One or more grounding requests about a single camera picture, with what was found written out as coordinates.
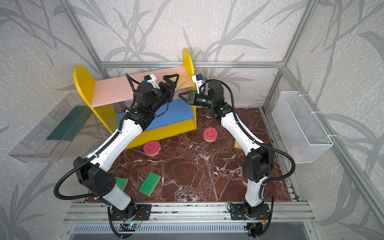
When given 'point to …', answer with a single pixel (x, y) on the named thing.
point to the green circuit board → (127, 227)
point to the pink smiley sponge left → (152, 148)
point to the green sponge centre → (149, 183)
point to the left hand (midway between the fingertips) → (179, 75)
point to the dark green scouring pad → (69, 125)
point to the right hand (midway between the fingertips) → (179, 91)
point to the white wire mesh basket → (302, 136)
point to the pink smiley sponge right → (210, 134)
